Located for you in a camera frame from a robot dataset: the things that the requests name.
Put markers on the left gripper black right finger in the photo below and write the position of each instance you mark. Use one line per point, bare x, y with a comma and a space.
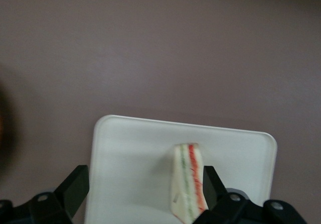
215, 186

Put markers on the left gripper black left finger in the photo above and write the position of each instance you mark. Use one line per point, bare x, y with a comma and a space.
72, 186

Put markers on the triangle sandwich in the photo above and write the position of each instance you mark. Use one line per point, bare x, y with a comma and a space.
185, 178

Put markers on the cream plastic tray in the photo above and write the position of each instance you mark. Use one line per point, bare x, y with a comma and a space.
130, 158

